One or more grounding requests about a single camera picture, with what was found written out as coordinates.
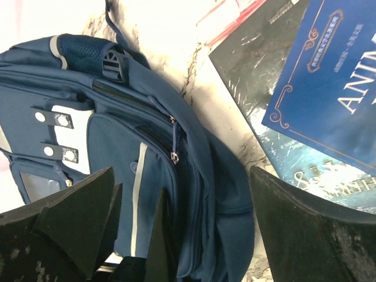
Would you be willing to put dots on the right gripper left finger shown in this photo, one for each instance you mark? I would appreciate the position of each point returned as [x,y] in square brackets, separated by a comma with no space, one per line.
[61,237]

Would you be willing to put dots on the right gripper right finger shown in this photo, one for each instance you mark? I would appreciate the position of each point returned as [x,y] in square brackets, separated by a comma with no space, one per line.
[308,238]

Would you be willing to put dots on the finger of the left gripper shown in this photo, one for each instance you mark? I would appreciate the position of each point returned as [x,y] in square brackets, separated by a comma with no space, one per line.
[161,257]
[113,223]

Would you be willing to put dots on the navy blue student backpack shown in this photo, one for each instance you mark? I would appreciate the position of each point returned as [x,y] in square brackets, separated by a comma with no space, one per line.
[72,105]

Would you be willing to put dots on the dark blue hardcover book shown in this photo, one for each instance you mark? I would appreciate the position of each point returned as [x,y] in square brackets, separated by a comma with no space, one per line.
[250,62]

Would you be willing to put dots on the Animal Farm blue book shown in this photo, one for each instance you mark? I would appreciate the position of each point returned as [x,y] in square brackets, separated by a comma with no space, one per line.
[325,96]

